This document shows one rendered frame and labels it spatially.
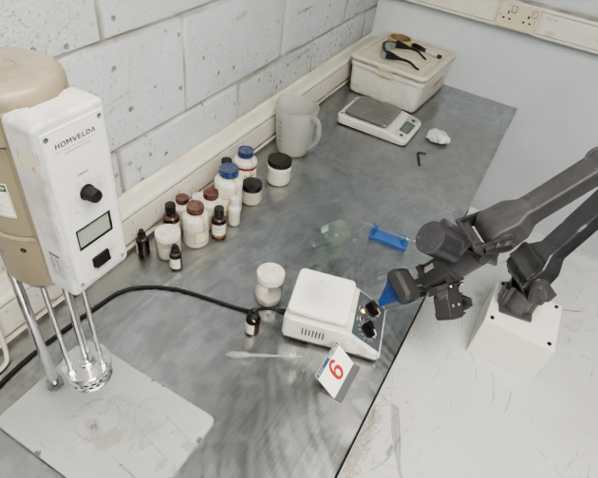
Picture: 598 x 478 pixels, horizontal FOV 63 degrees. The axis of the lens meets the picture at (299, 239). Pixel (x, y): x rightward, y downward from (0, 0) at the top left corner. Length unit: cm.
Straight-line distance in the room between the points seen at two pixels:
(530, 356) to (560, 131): 133
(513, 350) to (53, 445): 84
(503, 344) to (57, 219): 85
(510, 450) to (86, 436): 73
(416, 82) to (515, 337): 109
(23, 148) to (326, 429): 68
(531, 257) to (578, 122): 130
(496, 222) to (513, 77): 138
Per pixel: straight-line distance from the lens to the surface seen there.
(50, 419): 95
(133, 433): 91
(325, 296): 99
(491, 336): 107
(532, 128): 225
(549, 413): 111
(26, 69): 50
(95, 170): 50
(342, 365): 98
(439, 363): 107
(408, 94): 190
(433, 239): 83
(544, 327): 109
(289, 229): 125
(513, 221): 86
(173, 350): 100
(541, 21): 208
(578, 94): 219
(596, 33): 208
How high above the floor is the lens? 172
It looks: 42 degrees down
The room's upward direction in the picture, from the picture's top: 9 degrees clockwise
